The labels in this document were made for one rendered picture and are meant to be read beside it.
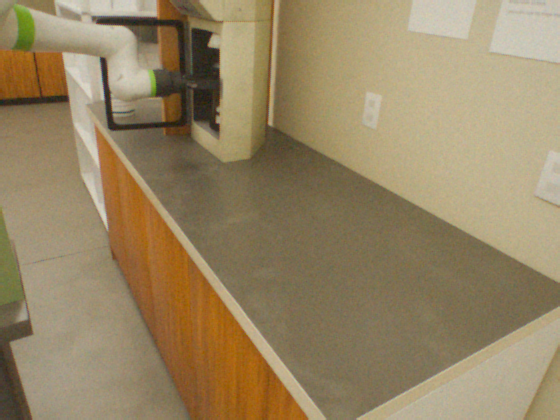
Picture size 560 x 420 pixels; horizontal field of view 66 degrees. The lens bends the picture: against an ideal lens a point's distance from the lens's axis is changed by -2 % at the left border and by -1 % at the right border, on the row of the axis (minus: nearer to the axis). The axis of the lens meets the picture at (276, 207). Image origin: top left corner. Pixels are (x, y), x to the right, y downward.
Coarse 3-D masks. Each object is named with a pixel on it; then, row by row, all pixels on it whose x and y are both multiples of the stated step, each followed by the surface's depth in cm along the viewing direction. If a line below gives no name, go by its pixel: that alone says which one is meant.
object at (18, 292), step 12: (0, 216) 76; (0, 228) 76; (0, 240) 77; (0, 252) 78; (12, 252) 79; (0, 264) 79; (12, 264) 80; (0, 276) 80; (12, 276) 81; (0, 288) 81; (12, 288) 82; (0, 300) 82; (12, 300) 83
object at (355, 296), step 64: (192, 192) 132; (256, 192) 134; (320, 192) 137; (384, 192) 140; (192, 256) 106; (256, 256) 102; (320, 256) 104; (384, 256) 106; (448, 256) 107; (256, 320) 83; (320, 320) 84; (384, 320) 85; (448, 320) 86; (512, 320) 87; (320, 384) 70; (384, 384) 71
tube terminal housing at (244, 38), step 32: (224, 0) 131; (256, 0) 137; (224, 32) 135; (256, 32) 142; (224, 64) 140; (256, 64) 148; (224, 96) 144; (256, 96) 155; (192, 128) 175; (224, 128) 149; (256, 128) 162; (224, 160) 155
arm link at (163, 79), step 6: (162, 66) 144; (156, 72) 142; (162, 72) 143; (168, 72) 144; (156, 78) 141; (162, 78) 142; (168, 78) 143; (156, 84) 141; (162, 84) 142; (168, 84) 143; (156, 90) 142; (162, 90) 143; (168, 90) 144; (156, 96) 145; (162, 96) 146; (168, 96) 148
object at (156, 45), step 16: (144, 32) 154; (160, 32) 156; (176, 32) 158; (144, 48) 156; (160, 48) 158; (176, 48) 160; (144, 64) 158; (176, 64) 163; (112, 96) 159; (176, 96) 168; (112, 112) 161; (128, 112) 163; (144, 112) 166; (160, 112) 168; (176, 112) 171
